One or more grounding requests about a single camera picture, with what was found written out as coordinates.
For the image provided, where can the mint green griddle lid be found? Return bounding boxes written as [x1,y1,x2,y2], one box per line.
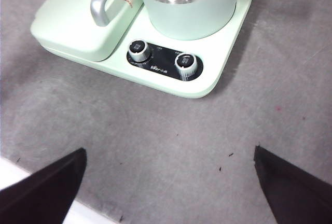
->
[30,0,145,63]

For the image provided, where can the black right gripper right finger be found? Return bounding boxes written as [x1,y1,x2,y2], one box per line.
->
[253,145,332,224]

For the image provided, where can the mint green breakfast machine base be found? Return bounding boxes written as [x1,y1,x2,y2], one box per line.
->
[30,0,254,99]

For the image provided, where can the mint green handled pot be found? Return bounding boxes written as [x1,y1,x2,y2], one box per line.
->
[133,0,301,40]

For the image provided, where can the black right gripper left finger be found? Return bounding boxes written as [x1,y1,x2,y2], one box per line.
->
[0,148,87,224]

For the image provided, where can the silver control knob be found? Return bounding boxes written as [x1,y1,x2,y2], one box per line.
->
[174,52,198,79]
[129,39,153,63]

